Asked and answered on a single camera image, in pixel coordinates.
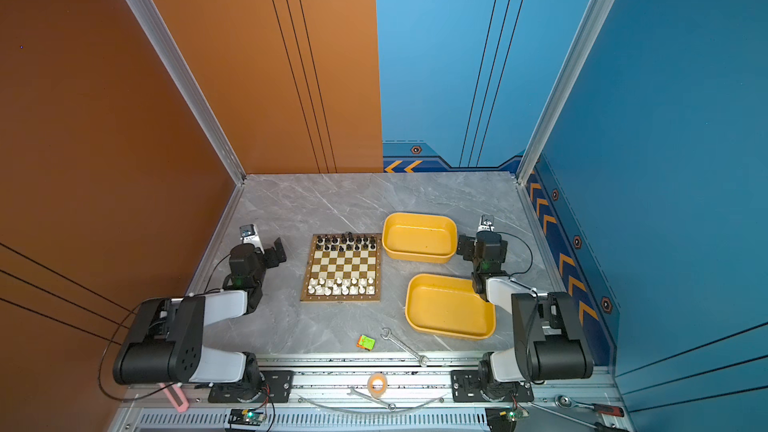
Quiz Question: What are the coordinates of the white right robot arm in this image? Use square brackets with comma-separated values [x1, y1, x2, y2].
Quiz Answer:
[456, 229, 594, 401]

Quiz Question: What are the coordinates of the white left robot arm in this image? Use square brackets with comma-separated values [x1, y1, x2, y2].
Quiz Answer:
[112, 239, 287, 401]

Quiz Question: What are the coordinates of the wooden chess board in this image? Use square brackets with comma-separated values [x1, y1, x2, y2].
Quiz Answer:
[300, 232, 383, 302]

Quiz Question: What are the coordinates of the green circuit board left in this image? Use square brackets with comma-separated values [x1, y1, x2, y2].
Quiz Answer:
[227, 408, 268, 428]

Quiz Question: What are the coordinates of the green circuit board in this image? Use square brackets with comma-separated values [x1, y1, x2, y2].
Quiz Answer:
[227, 408, 268, 428]
[485, 407, 530, 432]

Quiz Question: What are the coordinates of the green circuit board right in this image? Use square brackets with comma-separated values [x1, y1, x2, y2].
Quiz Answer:
[485, 407, 530, 432]

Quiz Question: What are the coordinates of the yellow tray far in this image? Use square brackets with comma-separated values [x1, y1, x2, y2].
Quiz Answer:
[382, 212, 458, 264]

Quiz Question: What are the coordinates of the yellow tray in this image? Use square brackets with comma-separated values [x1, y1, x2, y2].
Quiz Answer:
[405, 273, 496, 341]
[382, 212, 458, 264]

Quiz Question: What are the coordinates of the yellow tray near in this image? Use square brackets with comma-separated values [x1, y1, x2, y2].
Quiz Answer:
[405, 273, 496, 341]

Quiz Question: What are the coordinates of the silver wrench on table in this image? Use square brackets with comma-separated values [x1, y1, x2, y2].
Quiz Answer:
[380, 327, 429, 367]

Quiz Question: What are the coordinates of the green orange small cube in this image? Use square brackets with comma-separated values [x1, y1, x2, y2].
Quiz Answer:
[356, 335, 376, 351]

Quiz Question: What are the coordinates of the pink utility knife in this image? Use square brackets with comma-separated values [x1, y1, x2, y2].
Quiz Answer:
[162, 383, 189, 413]

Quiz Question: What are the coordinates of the tape roll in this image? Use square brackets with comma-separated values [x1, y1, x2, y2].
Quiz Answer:
[367, 373, 388, 398]

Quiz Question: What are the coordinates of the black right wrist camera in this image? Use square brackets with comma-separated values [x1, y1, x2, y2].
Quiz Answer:
[477, 214, 495, 232]

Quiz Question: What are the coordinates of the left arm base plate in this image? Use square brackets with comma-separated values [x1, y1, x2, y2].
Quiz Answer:
[208, 370, 294, 404]

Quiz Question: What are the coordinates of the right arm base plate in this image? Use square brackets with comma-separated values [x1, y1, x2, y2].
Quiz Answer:
[450, 370, 534, 403]

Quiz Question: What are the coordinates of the red handled ratchet tool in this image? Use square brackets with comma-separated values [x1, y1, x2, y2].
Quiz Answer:
[555, 395, 625, 417]

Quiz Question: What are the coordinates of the silver wrench on rail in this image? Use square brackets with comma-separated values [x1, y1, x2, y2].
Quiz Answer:
[347, 388, 398, 412]

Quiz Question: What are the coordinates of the aluminium corner post right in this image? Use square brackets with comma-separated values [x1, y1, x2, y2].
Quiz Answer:
[515, 0, 615, 186]

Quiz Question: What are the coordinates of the aluminium corner post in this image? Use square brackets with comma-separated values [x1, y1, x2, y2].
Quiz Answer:
[515, 0, 615, 186]
[125, 0, 246, 186]

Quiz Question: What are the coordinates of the aluminium corner post left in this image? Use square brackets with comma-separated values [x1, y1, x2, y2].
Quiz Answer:
[125, 0, 246, 186]

